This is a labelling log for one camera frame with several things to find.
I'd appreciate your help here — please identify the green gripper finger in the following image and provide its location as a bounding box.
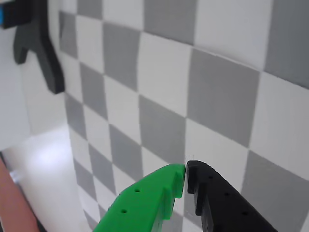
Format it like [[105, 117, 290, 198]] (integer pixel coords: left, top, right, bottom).
[[93, 163, 187, 232]]

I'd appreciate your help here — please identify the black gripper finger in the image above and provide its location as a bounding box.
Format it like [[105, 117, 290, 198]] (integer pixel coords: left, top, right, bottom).
[[185, 160, 278, 232]]

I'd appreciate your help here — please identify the grey white checkerboard mat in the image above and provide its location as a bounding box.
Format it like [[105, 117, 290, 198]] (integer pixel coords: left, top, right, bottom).
[[59, 0, 309, 232]]

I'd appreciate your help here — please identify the black forked bracket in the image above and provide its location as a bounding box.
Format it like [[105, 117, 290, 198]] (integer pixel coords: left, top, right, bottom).
[[0, 0, 65, 95]]

